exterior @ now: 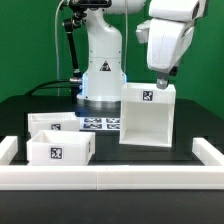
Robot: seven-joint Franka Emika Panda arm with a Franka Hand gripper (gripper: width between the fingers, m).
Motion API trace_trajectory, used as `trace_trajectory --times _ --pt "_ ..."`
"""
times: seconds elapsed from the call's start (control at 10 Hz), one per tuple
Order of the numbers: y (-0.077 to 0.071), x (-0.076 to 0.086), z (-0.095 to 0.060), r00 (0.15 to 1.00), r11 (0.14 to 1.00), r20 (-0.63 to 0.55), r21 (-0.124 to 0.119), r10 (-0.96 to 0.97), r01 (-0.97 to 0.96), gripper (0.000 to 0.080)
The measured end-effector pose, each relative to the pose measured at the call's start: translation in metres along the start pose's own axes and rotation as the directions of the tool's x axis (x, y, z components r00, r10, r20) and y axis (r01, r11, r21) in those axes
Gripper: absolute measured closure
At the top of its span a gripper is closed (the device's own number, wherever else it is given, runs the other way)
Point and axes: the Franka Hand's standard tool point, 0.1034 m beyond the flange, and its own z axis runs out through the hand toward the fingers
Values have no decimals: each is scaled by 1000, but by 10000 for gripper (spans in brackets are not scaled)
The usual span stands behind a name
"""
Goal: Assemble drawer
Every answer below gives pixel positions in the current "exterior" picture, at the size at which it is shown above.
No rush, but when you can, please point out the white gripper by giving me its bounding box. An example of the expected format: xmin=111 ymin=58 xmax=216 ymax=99
xmin=136 ymin=18 xmax=194 ymax=90

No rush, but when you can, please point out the white drawer cabinet frame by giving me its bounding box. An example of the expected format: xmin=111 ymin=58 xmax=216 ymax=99
xmin=119 ymin=83 xmax=176 ymax=147

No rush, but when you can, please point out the white drawer box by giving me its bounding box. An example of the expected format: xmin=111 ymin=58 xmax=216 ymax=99
xmin=28 ymin=112 xmax=80 ymax=136
xmin=26 ymin=130 xmax=95 ymax=166

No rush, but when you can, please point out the white front drawer box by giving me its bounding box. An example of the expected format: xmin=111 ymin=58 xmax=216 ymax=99
xmin=26 ymin=130 xmax=95 ymax=166

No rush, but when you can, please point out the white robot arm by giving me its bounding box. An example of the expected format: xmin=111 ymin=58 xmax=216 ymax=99
xmin=80 ymin=0 xmax=207 ymax=102

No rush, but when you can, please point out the marker tag sheet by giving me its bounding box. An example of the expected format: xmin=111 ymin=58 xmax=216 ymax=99
xmin=79 ymin=117 xmax=120 ymax=131

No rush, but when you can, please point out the white fence wall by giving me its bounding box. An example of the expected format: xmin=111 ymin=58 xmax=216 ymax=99
xmin=0 ymin=136 xmax=224 ymax=190

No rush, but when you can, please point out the white thin cable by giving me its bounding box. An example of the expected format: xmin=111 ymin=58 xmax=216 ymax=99
xmin=54 ymin=0 xmax=64 ymax=97

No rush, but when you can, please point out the black cable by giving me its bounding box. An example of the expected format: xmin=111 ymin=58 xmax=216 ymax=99
xmin=24 ymin=79 xmax=83 ymax=97

